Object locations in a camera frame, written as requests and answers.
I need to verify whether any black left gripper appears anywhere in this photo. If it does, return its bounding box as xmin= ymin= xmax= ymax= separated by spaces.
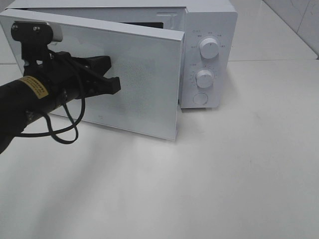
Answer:
xmin=23 ymin=51 xmax=121 ymax=112

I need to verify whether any white microwave door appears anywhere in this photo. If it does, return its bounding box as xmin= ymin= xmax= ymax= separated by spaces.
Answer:
xmin=0 ymin=9 xmax=184 ymax=140

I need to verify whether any round white door button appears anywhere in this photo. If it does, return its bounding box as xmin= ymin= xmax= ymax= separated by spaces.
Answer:
xmin=193 ymin=93 xmax=208 ymax=105

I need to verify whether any white timer knob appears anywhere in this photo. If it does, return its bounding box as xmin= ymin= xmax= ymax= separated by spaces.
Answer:
xmin=195 ymin=70 xmax=215 ymax=89

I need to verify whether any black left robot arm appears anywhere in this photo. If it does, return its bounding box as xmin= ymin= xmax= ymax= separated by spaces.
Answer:
xmin=0 ymin=51 xmax=121 ymax=152

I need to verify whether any white microwave oven body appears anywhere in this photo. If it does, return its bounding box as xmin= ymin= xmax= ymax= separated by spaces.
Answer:
xmin=1 ymin=0 xmax=238 ymax=109

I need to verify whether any upper white control knob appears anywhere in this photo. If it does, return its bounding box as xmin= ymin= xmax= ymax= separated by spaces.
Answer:
xmin=199 ymin=36 xmax=220 ymax=59

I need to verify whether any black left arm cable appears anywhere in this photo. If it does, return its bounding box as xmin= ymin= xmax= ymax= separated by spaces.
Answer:
xmin=19 ymin=51 xmax=110 ymax=144

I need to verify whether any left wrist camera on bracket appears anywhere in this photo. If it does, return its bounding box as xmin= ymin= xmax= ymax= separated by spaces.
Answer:
xmin=11 ymin=21 xmax=63 ymax=75

